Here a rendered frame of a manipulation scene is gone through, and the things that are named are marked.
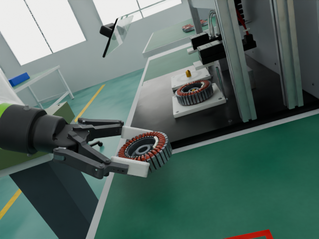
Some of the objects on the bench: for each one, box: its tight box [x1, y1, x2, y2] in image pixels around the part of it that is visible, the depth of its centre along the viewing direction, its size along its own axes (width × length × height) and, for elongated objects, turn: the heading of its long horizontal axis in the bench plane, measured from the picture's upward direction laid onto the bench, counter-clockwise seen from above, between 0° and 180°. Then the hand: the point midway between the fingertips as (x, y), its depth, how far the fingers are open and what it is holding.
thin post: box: [216, 67, 228, 101], centre depth 64 cm, size 2×2×10 cm
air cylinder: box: [216, 57, 229, 72], centre depth 91 cm, size 5×8×6 cm
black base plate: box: [125, 54, 319, 150], centre depth 84 cm, size 47×64×2 cm
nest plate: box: [172, 83, 226, 118], centre depth 73 cm, size 15×15×1 cm
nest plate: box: [171, 68, 211, 91], centre depth 94 cm, size 15×15×1 cm
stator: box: [175, 80, 214, 105], centre depth 72 cm, size 11×11×4 cm
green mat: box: [141, 46, 200, 86], centre depth 139 cm, size 94×61×1 cm, turn 124°
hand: (141, 150), depth 48 cm, fingers closed on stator, 11 cm apart
